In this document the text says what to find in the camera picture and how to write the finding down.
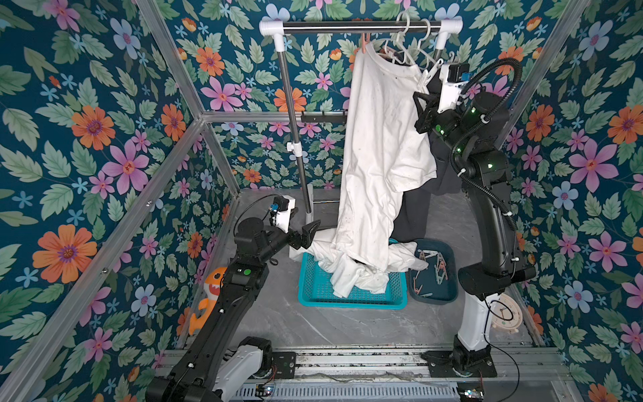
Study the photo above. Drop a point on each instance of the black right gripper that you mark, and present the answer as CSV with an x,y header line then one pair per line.
x,y
425,111

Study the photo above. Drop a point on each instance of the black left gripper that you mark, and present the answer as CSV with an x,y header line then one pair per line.
x,y
301,241

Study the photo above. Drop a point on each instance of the white garment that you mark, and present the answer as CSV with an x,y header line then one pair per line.
x,y
321,251
384,157

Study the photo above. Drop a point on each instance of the dark grey t-shirt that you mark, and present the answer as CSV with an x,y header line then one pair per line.
x,y
411,223

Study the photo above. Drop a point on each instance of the salmon clothespin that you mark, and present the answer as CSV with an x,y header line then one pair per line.
x,y
365,41

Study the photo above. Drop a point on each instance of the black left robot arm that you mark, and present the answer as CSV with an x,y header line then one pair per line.
x,y
204,373

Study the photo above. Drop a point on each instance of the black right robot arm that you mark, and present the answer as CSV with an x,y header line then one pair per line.
x,y
467,113

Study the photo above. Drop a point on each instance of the teal laundry basket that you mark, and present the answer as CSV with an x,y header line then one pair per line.
x,y
315,290

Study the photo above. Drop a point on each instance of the orange shark plush toy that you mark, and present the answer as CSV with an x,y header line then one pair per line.
x,y
212,288

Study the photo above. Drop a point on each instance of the dark teal clothespin tray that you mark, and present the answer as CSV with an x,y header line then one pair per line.
x,y
437,284

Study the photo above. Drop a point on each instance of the beige round clock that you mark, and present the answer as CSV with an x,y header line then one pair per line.
x,y
506,314

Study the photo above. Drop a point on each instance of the black wall hook rail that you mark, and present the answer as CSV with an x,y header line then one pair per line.
x,y
324,117

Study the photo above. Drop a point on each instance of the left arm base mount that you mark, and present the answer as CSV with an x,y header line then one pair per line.
x,y
254,364

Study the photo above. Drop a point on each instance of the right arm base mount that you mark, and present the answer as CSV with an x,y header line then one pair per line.
x,y
460,363

